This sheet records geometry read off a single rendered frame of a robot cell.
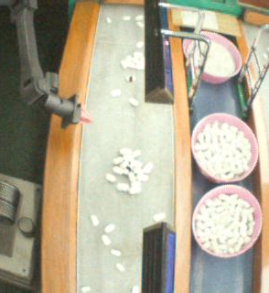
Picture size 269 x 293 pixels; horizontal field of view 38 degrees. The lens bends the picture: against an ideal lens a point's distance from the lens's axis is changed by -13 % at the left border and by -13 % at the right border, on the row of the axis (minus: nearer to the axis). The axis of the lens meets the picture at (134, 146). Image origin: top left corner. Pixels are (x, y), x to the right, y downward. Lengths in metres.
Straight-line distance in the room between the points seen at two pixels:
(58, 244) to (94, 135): 0.42
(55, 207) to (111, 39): 0.74
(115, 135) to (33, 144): 0.92
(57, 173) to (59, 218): 0.15
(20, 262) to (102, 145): 0.58
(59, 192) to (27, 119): 1.09
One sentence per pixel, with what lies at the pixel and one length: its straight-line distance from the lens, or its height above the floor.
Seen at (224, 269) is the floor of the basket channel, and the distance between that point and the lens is 1.44.
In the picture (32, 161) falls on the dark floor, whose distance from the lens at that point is 2.27.
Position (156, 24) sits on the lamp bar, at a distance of 1.31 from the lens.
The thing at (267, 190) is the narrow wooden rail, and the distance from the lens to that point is 1.49.
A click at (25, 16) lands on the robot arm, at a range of 1.41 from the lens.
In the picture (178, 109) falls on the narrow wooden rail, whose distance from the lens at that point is 1.53.
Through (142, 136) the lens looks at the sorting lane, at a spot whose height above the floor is 0.74.
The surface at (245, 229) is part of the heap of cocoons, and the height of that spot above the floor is 0.73.
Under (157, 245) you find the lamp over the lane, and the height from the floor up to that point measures 1.10.
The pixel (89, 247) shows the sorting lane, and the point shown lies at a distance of 1.32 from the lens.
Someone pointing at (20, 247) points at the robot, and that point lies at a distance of 1.62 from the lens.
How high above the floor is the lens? 2.02
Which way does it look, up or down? 61 degrees down
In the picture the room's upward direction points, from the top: 11 degrees clockwise
